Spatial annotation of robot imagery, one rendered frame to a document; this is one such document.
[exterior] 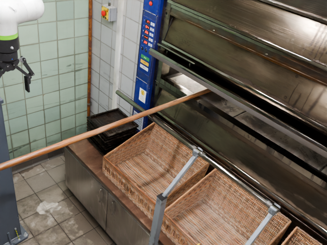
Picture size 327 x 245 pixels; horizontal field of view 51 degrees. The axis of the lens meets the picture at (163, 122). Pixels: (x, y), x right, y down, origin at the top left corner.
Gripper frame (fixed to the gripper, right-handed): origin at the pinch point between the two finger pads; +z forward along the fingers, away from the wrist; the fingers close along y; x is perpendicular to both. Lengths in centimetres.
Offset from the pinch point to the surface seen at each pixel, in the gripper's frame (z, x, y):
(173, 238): 84, 63, -57
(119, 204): 95, 18, -54
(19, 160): 26.7, 12.5, 5.6
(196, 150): 29, 55, -69
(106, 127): 27, 15, -41
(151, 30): -1, -27, -108
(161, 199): 50, 56, -47
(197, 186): 68, 52, -86
